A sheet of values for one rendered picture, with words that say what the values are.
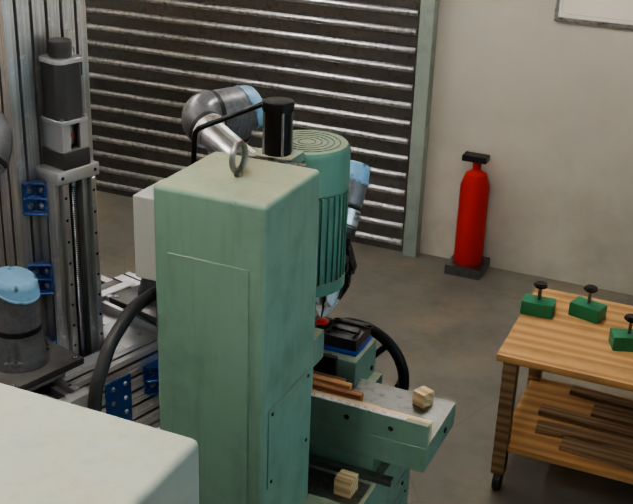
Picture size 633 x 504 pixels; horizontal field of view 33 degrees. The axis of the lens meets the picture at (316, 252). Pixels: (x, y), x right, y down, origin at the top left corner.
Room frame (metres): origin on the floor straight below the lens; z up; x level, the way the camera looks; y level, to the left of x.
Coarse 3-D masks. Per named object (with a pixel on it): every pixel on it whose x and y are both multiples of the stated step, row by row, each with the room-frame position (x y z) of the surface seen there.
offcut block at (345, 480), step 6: (342, 474) 1.84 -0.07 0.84; (348, 474) 1.84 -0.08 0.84; (354, 474) 1.84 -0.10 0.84; (336, 480) 1.83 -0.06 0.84; (342, 480) 1.82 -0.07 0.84; (348, 480) 1.82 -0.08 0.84; (354, 480) 1.83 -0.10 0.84; (336, 486) 1.83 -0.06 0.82; (342, 486) 1.82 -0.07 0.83; (348, 486) 1.81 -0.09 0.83; (354, 486) 1.83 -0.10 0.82; (336, 492) 1.83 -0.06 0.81; (342, 492) 1.82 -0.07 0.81; (348, 492) 1.81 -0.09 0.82; (354, 492) 1.83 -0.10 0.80; (348, 498) 1.81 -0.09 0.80
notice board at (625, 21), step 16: (560, 0) 4.77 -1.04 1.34; (576, 0) 4.74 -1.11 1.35; (592, 0) 4.71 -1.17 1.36; (608, 0) 4.68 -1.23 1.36; (624, 0) 4.66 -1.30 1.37; (560, 16) 4.76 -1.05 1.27; (576, 16) 4.73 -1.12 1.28; (592, 16) 4.71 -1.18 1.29; (608, 16) 4.68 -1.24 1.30; (624, 16) 4.65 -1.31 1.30
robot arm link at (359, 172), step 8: (352, 160) 2.31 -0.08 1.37; (352, 168) 2.30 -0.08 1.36; (360, 168) 2.30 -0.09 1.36; (368, 168) 2.31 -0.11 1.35; (352, 176) 2.29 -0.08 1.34; (360, 176) 2.29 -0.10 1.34; (368, 176) 2.31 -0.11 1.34; (352, 184) 2.28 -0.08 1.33; (360, 184) 2.28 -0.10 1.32; (368, 184) 2.31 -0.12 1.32; (352, 192) 2.27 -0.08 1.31; (360, 192) 2.28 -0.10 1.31; (352, 200) 2.26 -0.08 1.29; (360, 200) 2.27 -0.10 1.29; (352, 208) 2.31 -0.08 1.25; (360, 208) 2.27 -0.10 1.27
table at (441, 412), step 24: (360, 384) 2.11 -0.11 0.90; (384, 408) 2.01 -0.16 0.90; (408, 408) 2.01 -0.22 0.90; (432, 408) 2.02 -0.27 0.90; (312, 432) 1.96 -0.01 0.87; (336, 432) 1.94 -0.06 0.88; (360, 432) 1.91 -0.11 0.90; (432, 432) 1.92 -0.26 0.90; (384, 456) 1.89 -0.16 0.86; (408, 456) 1.87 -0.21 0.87; (432, 456) 1.91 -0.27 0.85
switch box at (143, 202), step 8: (144, 192) 1.76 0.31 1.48; (152, 192) 1.76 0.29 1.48; (136, 200) 1.74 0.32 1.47; (144, 200) 1.74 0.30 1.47; (152, 200) 1.73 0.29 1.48; (136, 208) 1.75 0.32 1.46; (144, 208) 1.74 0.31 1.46; (152, 208) 1.73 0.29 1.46; (136, 216) 1.75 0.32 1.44; (144, 216) 1.74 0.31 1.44; (152, 216) 1.73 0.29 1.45; (136, 224) 1.75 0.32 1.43; (144, 224) 1.74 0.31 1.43; (152, 224) 1.73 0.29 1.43; (136, 232) 1.75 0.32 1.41; (144, 232) 1.74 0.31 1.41; (152, 232) 1.73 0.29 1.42; (136, 240) 1.75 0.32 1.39; (144, 240) 1.74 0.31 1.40; (152, 240) 1.73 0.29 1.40; (136, 248) 1.75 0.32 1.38; (144, 248) 1.74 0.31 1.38; (152, 248) 1.73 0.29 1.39; (136, 256) 1.75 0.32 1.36; (144, 256) 1.74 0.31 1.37; (152, 256) 1.73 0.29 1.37; (136, 264) 1.75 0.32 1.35; (144, 264) 1.74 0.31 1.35; (152, 264) 1.73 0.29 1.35; (136, 272) 1.75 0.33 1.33; (144, 272) 1.74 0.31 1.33; (152, 272) 1.73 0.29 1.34
